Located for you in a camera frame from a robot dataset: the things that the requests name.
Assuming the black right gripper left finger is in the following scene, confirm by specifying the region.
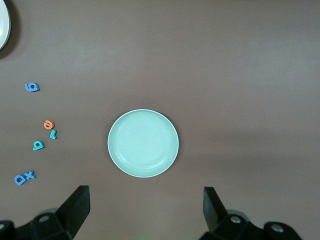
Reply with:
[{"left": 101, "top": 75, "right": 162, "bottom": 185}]
[{"left": 14, "top": 185, "right": 91, "bottom": 240}]

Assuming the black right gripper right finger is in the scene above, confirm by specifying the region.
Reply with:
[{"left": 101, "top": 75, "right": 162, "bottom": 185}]
[{"left": 199, "top": 186, "right": 266, "bottom": 240}]

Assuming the teal foam letter d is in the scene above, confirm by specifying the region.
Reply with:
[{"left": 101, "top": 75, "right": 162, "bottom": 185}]
[{"left": 32, "top": 140, "right": 46, "bottom": 152}]

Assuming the blue foam capital D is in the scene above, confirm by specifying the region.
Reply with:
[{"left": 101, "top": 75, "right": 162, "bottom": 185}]
[{"left": 13, "top": 173, "right": 26, "bottom": 186}]

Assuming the pale green round plate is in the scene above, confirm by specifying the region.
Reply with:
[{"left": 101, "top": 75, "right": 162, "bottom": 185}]
[{"left": 107, "top": 108, "right": 180, "bottom": 179}]

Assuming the blue foam digit six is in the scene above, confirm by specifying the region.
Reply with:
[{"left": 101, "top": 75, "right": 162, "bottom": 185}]
[{"left": 24, "top": 82, "right": 41, "bottom": 93}]

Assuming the brown table cover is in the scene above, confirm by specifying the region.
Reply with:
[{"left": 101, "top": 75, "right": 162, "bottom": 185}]
[{"left": 0, "top": 0, "right": 320, "bottom": 240}]

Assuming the beige round plate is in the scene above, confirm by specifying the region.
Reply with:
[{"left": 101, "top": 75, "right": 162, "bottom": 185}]
[{"left": 0, "top": 0, "right": 12, "bottom": 51}]

